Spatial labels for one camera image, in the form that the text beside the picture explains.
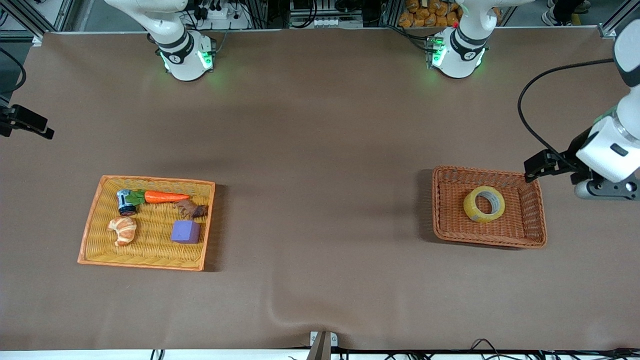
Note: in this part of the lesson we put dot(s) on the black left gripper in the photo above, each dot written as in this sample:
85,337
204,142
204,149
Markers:
566,162

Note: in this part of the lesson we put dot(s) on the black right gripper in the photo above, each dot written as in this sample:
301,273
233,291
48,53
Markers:
15,120

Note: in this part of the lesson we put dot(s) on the yellowish clear tape roll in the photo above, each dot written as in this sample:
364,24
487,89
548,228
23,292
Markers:
472,212

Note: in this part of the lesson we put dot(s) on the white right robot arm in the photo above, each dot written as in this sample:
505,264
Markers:
182,50

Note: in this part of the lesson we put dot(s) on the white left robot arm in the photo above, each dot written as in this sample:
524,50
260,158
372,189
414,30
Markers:
462,50

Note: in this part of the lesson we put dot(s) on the brown wicker basket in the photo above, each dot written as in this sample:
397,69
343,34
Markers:
450,225

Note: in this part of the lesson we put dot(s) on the small jar black lid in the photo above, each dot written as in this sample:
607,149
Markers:
124,202

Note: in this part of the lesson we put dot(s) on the toy croissant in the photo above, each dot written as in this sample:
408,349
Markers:
123,231

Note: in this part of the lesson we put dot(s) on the orange toy carrot green leaves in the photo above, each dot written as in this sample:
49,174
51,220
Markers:
165,197

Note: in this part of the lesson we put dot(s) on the person's shoes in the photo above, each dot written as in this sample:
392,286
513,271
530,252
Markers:
560,17

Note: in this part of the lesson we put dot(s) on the yellow wicker basket orange rim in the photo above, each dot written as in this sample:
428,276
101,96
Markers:
155,252

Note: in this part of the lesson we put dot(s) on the purple foam cube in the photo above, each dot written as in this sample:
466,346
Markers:
185,232

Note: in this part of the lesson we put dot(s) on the pile of yellow toy breads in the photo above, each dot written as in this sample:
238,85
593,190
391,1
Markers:
430,12

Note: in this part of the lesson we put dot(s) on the white power strip with plugs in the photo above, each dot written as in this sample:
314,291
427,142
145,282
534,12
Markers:
222,14

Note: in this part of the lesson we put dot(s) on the brown table cover sheet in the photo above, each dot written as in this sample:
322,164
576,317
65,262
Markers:
320,150

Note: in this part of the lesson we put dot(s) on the long white power strip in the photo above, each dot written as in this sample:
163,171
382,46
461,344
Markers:
325,22

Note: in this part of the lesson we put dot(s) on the metal table clamp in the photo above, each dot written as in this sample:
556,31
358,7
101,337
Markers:
322,345

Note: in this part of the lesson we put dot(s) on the aluminium frame post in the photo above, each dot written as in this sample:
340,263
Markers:
617,22
45,15

